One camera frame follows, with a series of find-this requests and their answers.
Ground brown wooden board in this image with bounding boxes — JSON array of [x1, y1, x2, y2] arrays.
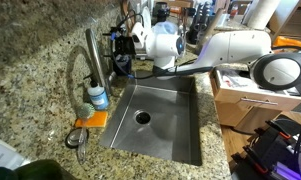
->
[[120, 0, 137, 38]]

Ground light wooden drawer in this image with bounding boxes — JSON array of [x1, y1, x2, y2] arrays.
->
[[208, 66, 301, 113]]

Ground green dish brush clear handle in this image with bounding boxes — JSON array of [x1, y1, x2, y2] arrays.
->
[[76, 102, 96, 165]]

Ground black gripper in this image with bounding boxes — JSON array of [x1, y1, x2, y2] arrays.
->
[[102, 31, 137, 59]]

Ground white paper towel roll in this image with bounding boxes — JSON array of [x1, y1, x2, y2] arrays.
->
[[246, 0, 282, 30]]

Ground stainless steel sink basin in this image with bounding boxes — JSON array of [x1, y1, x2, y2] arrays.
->
[[98, 69, 203, 167]]

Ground plastic jar orange lid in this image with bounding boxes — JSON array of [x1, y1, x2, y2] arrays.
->
[[273, 35, 301, 50]]

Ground steel faucet handle lever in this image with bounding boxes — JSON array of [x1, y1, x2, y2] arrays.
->
[[104, 68, 118, 86]]

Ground metal drawer handle bar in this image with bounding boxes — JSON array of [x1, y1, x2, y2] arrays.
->
[[239, 96, 279, 107]]

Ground black cup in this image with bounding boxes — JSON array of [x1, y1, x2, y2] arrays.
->
[[152, 1, 171, 24]]

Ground orange sponge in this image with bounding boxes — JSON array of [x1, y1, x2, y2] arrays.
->
[[74, 110, 109, 129]]

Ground black knife block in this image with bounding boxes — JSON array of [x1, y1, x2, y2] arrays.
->
[[186, 1, 213, 45]]

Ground white plate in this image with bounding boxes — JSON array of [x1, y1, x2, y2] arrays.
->
[[139, 5, 154, 31]]

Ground light wooden cabinet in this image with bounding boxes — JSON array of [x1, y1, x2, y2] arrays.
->
[[214, 101, 285, 134]]

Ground grey metal cylinder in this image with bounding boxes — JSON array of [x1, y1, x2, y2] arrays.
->
[[193, 8, 226, 56]]

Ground clear plastic container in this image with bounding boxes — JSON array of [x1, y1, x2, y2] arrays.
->
[[152, 21, 180, 36]]

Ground white paper packet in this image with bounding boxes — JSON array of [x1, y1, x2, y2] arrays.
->
[[218, 69, 256, 90]]

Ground white paper sheet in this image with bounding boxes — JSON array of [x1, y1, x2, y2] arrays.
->
[[0, 133, 26, 171]]

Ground metal dish rack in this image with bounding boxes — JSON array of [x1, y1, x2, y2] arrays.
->
[[128, 18, 188, 63]]

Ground dark green rounded object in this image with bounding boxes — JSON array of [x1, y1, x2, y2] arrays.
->
[[0, 159, 78, 180]]

